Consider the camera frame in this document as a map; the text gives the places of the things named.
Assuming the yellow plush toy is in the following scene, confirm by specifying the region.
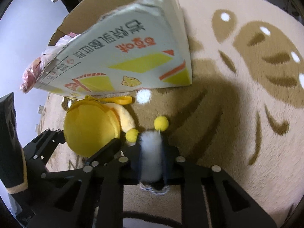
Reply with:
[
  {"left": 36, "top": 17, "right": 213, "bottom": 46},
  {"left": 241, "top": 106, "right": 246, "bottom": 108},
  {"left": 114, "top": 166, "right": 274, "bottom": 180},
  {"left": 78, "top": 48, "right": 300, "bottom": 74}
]
[{"left": 63, "top": 96, "right": 137, "bottom": 158}]

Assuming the beige patterned fleece blanket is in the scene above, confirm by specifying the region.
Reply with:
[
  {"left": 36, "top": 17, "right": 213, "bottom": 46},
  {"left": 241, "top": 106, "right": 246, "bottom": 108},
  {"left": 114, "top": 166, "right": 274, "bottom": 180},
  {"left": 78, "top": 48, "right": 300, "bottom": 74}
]
[{"left": 128, "top": 0, "right": 303, "bottom": 227}]

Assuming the white fluffy bee plush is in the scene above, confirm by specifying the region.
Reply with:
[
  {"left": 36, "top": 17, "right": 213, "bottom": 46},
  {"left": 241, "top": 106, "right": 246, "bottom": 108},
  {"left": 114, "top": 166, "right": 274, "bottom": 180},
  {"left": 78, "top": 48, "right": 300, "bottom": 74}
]
[{"left": 126, "top": 116, "right": 169, "bottom": 196}]

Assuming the pink plush roll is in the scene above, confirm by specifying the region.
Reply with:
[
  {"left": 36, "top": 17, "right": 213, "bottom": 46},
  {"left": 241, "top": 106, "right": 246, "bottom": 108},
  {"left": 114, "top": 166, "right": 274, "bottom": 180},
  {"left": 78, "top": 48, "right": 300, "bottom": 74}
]
[{"left": 20, "top": 32, "right": 78, "bottom": 94}]

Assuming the wall power socket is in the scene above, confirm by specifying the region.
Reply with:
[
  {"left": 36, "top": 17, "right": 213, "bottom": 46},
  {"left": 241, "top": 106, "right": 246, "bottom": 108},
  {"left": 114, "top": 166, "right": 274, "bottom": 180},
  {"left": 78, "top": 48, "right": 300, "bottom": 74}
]
[{"left": 38, "top": 105, "right": 44, "bottom": 115}]

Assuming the cardboard box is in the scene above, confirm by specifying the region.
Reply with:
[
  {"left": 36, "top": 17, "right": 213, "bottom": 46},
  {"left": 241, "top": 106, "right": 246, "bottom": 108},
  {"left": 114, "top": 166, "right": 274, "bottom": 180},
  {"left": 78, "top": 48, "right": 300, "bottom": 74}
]
[{"left": 35, "top": 0, "right": 192, "bottom": 98}]

